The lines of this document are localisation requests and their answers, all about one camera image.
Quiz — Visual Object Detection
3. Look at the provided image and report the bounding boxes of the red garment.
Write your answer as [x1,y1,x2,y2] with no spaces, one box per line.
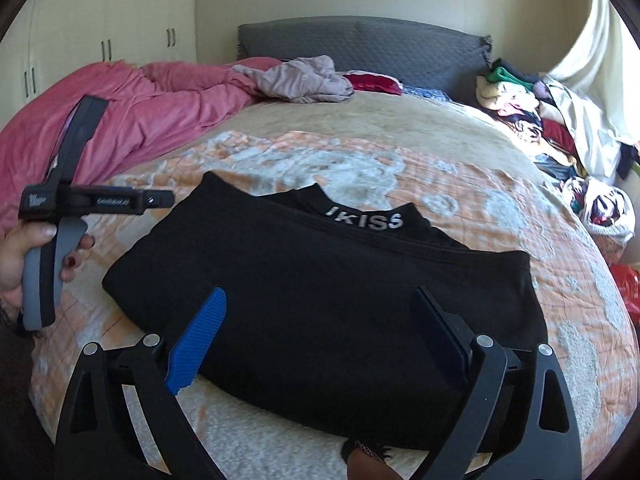
[342,72,404,96]

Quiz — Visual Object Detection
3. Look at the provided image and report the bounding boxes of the grey quilted headboard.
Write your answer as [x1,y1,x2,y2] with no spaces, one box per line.
[236,19,494,101]

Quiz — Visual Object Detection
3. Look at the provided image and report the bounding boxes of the white plastic bag of clothes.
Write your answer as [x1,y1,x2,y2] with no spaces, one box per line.
[562,175,637,242]

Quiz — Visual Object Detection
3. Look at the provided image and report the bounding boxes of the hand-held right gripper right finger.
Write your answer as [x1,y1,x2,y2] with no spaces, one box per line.
[410,286,583,480]

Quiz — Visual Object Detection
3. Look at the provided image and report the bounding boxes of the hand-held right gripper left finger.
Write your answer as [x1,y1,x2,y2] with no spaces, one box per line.
[52,287,228,480]

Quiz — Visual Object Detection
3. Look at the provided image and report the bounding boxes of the black shirt with orange patches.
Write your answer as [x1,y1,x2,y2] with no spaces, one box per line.
[102,171,548,453]

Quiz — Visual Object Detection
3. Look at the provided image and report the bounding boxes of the beige bed blanket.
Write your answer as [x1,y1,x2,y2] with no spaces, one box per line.
[165,91,551,186]

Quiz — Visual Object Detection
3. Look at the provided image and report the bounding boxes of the blue patterned cloth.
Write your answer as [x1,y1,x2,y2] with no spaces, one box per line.
[400,85,451,104]

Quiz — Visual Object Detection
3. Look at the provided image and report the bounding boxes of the pile of mixed clothes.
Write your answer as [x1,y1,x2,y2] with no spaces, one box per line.
[475,57,591,181]

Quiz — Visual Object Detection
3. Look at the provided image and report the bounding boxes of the person's left hand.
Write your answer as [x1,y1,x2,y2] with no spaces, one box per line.
[0,223,96,295]

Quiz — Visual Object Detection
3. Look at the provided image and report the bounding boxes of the pink duvet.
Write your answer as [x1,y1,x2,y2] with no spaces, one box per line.
[0,57,286,236]

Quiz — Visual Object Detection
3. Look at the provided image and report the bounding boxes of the white draped cloth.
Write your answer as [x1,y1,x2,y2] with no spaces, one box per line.
[545,0,640,181]

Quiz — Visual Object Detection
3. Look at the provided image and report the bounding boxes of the orange and white fleecy blanket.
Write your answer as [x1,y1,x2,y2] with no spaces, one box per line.
[30,130,637,480]

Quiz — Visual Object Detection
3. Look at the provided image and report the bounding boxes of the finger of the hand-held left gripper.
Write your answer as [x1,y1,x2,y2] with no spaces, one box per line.
[132,189,175,211]

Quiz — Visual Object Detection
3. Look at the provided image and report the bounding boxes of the red plastic bag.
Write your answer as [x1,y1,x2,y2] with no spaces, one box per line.
[612,265,640,328]

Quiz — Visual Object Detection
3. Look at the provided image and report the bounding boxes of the mauve crumpled garment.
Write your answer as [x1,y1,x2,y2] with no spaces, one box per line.
[245,55,356,106]

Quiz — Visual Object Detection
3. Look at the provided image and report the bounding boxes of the white wardrobe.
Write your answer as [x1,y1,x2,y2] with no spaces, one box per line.
[0,0,198,111]

